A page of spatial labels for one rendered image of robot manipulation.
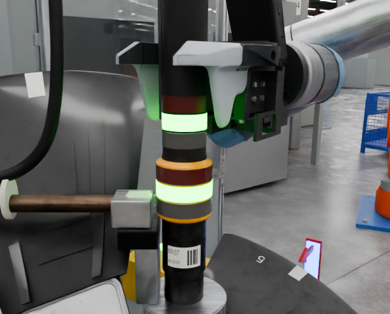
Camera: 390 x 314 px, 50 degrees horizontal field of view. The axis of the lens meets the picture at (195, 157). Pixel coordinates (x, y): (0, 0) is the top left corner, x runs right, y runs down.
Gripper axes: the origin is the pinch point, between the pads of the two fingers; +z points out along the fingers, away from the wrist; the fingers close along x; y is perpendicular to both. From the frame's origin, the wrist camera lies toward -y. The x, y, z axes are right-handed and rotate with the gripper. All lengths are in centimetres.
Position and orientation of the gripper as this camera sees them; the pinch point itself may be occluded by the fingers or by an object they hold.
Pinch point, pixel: (157, 48)
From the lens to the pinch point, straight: 28.9
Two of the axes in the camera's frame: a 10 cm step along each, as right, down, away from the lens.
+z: -5.6, 1.7, -8.1
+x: -8.3, -1.4, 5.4
